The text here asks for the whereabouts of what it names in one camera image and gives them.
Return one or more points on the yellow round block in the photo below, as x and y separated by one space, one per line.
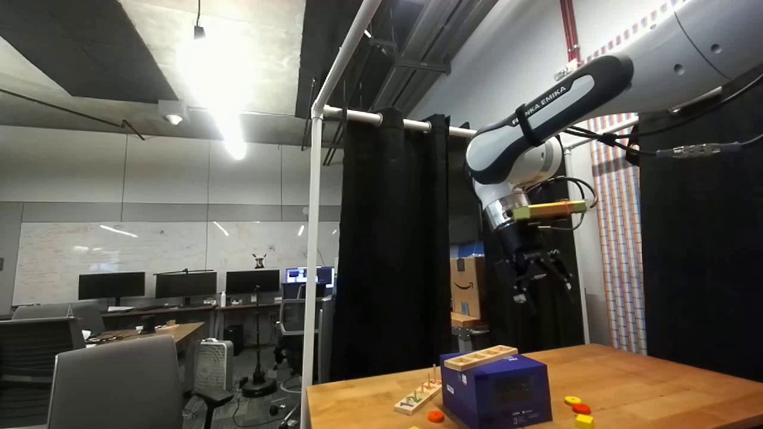
572 399

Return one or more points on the red round block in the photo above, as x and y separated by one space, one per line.
582 407

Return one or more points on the office desk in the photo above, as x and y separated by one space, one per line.
175 331

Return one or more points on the orange disc block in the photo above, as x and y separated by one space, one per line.
434 414

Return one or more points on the wooden board on box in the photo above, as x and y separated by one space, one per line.
477 357

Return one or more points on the cardboard amazon box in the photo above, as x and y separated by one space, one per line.
467 283

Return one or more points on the left computer monitor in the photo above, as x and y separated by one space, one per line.
110 283

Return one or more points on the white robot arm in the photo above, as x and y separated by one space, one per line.
700 49

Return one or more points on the black curtain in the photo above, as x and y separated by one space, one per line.
392 307

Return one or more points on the middle computer monitor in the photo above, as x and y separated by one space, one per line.
186 283

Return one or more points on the computer monitor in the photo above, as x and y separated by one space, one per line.
251 281
186 283
110 283

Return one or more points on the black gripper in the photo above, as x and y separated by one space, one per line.
530 258

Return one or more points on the grey office chair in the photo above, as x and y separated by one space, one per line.
127 385

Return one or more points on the blue intel box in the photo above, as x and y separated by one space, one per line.
506 394

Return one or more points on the yellow cube block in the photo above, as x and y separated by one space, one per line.
585 423

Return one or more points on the right computer monitor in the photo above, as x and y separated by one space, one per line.
251 281

